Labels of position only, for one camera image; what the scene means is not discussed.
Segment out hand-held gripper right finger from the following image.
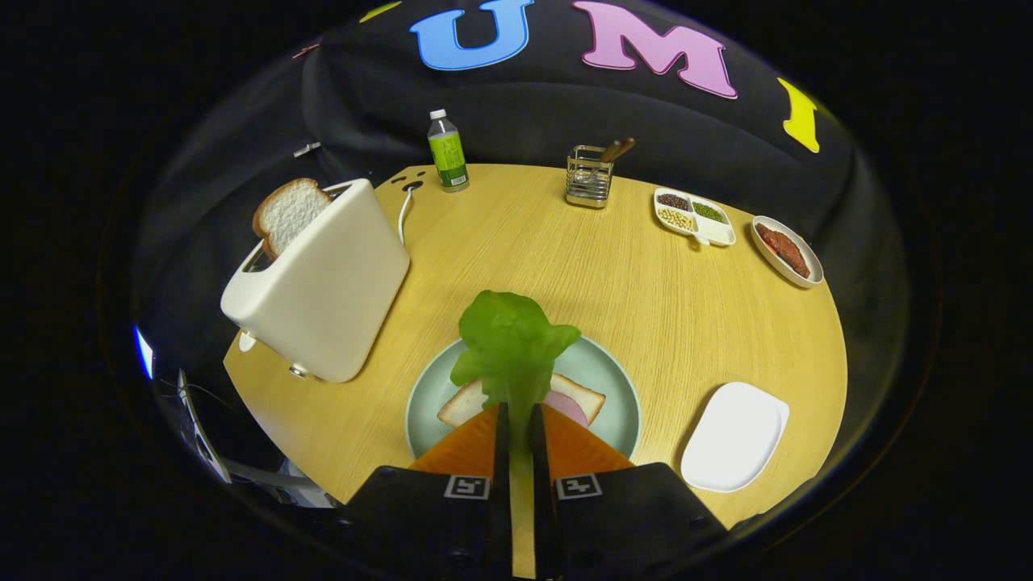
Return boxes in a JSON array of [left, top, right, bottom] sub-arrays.
[[529, 402, 727, 581]]

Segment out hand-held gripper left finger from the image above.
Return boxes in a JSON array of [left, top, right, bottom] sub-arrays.
[[343, 402, 514, 581]]

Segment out green lettuce leaf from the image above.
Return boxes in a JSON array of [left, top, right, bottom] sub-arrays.
[[450, 290, 582, 578]]

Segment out white bread slice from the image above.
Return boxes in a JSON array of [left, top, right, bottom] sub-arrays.
[[252, 178, 333, 260]]

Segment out toast slice under ham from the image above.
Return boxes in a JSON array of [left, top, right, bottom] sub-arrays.
[[437, 373, 607, 428]]

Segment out pink ham slice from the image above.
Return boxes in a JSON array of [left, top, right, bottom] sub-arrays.
[[542, 391, 590, 428]]

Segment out pale green round plate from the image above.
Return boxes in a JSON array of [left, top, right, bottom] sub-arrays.
[[404, 335, 642, 461]]

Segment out white square plate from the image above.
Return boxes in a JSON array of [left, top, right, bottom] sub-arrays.
[[680, 382, 791, 494]]

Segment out white toaster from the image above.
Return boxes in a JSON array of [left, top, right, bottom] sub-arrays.
[[220, 178, 411, 383]]

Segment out white divided dish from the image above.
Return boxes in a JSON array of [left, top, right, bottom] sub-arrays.
[[653, 187, 737, 248]]

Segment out green label plastic bottle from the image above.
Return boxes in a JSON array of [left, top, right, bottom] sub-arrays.
[[427, 109, 470, 193]]

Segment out red meat slices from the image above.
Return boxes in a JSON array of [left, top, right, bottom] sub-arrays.
[[757, 224, 811, 279]]

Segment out white oval plate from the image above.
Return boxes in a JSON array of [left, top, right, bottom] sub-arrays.
[[751, 215, 825, 289]]

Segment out black backdrop cloth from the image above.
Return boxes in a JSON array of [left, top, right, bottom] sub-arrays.
[[129, 0, 913, 453]]

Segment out white toaster cable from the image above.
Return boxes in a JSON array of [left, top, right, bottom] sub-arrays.
[[397, 186, 420, 247]]

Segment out metal wire utensil holder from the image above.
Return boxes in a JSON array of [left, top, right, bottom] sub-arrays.
[[565, 144, 614, 210]]

